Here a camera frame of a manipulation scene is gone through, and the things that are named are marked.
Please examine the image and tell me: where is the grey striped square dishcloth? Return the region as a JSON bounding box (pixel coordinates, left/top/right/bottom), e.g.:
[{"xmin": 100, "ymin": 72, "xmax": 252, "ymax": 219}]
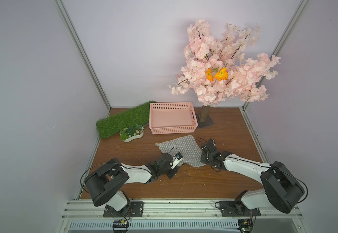
[{"xmin": 155, "ymin": 135, "xmax": 205, "ymax": 167}]

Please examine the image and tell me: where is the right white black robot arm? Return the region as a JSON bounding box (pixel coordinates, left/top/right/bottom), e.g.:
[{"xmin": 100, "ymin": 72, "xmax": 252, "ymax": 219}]
[{"xmin": 201, "ymin": 139, "xmax": 308, "ymax": 216}]

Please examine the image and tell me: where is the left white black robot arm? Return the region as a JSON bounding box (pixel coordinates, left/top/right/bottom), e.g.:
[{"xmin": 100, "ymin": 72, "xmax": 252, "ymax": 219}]
[{"xmin": 81, "ymin": 152, "xmax": 183, "ymax": 216}]

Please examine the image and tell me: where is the small white plant dish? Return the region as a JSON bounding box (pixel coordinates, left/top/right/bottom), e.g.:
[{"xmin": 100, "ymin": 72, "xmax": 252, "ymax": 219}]
[{"xmin": 120, "ymin": 124, "xmax": 144, "ymax": 143}]

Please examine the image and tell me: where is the pink plastic basket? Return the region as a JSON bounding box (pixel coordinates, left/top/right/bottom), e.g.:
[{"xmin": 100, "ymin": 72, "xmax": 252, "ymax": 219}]
[{"xmin": 149, "ymin": 102, "xmax": 198, "ymax": 135}]

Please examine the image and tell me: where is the green artificial grass mat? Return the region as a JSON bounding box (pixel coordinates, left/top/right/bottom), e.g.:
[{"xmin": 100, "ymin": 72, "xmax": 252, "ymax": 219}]
[{"xmin": 96, "ymin": 101, "xmax": 154, "ymax": 139}]

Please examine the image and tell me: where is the left circuit board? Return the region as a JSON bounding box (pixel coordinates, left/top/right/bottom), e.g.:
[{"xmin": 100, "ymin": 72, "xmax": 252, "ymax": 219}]
[{"xmin": 112, "ymin": 220, "xmax": 130, "ymax": 233}]

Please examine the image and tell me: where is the circuit board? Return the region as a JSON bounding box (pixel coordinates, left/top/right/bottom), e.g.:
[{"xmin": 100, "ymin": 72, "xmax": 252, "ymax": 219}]
[
  {"xmin": 237, "ymin": 219, "xmax": 253, "ymax": 233},
  {"xmin": 112, "ymin": 220, "xmax": 130, "ymax": 233}
]

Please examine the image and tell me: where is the right circuit board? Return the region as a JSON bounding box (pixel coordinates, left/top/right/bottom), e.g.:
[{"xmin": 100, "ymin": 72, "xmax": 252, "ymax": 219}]
[{"xmin": 237, "ymin": 219, "xmax": 253, "ymax": 233}]

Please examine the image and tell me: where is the pink cherry blossom tree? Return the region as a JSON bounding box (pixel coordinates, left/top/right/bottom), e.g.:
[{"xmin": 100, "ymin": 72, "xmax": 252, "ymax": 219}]
[{"xmin": 170, "ymin": 19, "xmax": 280, "ymax": 123}]

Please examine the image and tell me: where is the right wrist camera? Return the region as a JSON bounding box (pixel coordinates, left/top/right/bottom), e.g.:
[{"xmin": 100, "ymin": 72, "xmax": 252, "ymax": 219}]
[{"xmin": 207, "ymin": 138, "xmax": 216, "ymax": 146}]

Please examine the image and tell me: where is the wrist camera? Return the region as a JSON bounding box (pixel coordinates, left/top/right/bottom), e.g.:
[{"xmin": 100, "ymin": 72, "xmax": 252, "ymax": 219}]
[
  {"xmin": 207, "ymin": 138, "xmax": 216, "ymax": 146},
  {"xmin": 172, "ymin": 152, "xmax": 183, "ymax": 170}
]

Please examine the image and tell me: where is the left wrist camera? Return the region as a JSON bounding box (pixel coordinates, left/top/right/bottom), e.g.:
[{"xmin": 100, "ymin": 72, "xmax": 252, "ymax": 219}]
[{"xmin": 172, "ymin": 152, "xmax": 183, "ymax": 170}]

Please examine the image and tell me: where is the grey tree base plate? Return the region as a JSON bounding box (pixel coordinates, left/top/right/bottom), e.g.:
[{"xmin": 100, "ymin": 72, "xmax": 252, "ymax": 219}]
[{"xmin": 196, "ymin": 113, "xmax": 214, "ymax": 129}]

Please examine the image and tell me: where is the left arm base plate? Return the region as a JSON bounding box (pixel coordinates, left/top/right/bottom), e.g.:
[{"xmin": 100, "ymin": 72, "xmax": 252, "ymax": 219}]
[{"xmin": 103, "ymin": 201, "xmax": 144, "ymax": 218}]

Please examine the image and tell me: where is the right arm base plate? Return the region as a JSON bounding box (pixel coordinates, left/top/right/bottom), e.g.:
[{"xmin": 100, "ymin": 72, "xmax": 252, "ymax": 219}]
[{"xmin": 215, "ymin": 201, "xmax": 261, "ymax": 217}]

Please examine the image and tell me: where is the aluminium mounting rail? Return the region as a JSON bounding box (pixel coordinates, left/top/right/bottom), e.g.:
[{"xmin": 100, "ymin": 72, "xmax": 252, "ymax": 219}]
[{"xmin": 61, "ymin": 198, "xmax": 303, "ymax": 220}]

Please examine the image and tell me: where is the right aluminium frame post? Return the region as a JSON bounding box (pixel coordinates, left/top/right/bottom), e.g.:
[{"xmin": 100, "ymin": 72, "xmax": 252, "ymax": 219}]
[{"xmin": 241, "ymin": 0, "xmax": 309, "ymax": 111}]

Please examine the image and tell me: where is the aluminium frame post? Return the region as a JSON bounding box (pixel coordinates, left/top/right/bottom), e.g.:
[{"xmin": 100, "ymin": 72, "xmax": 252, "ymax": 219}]
[
  {"xmin": 54, "ymin": 0, "xmax": 111, "ymax": 112},
  {"xmin": 241, "ymin": 0, "xmax": 309, "ymax": 111}
]

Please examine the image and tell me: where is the left aluminium frame post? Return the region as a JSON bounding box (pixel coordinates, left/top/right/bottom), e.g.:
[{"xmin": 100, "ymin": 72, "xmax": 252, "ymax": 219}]
[{"xmin": 54, "ymin": 0, "xmax": 111, "ymax": 112}]

